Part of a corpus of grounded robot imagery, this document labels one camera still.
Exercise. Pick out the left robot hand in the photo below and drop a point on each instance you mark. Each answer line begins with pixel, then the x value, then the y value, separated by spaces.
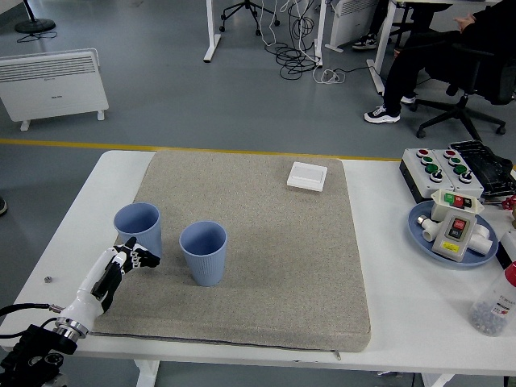
pixel 90 282

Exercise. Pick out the blue ribbed cup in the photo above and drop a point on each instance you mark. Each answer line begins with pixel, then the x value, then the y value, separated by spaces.
pixel 205 266
pixel 141 230

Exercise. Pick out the person's shoe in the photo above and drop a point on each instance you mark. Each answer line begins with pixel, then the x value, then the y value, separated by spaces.
pixel 2 206

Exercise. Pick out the grey-brown mat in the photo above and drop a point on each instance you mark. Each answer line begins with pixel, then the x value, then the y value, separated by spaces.
pixel 262 262

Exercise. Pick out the white electric heater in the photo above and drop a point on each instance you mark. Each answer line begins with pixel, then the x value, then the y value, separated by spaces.
pixel 52 88
pixel 354 20

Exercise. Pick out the black fan stand base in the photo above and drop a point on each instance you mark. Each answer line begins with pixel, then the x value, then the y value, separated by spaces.
pixel 35 25

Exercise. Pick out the white desk leg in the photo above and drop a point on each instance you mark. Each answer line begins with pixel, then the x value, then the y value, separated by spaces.
pixel 211 40
pixel 381 56
pixel 319 32

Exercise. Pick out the white table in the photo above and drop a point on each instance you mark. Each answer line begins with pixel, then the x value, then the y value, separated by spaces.
pixel 403 322

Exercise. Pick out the black office chair base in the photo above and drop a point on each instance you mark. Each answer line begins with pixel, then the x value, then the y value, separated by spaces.
pixel 246 6

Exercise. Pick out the blue plate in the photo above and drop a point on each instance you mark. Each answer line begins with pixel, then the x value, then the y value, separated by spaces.
pixel 419 238

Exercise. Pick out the white pipe fitting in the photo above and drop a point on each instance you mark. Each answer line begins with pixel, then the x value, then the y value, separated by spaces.
pixel 481 240
pixel 429 230

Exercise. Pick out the white three-button control box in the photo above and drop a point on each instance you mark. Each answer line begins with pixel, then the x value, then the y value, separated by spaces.
pixel 449 171
pixel 419 173

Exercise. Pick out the person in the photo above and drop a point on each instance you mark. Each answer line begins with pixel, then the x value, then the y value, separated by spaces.
pixel 367 40
pixel 407 68

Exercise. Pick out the clear bottle with red cap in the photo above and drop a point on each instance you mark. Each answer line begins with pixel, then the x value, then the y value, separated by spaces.
pixel 493 306

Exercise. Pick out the black office chair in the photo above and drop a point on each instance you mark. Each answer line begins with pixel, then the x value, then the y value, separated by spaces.
pixel 463 113

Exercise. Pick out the black tool case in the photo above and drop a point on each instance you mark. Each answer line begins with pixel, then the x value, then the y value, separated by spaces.
pixel 488 165

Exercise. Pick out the red small object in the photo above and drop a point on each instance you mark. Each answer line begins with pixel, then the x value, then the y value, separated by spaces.
pixel 511 202

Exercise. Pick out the white wall switch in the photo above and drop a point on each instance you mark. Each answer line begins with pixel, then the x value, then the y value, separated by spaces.
pixel 307 176

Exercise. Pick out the beige red-black push-button switch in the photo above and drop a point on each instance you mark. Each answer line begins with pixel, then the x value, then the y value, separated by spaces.
pixel 453 235

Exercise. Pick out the beige three-button switch box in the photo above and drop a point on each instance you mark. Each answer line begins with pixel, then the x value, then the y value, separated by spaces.
pixel 455 201

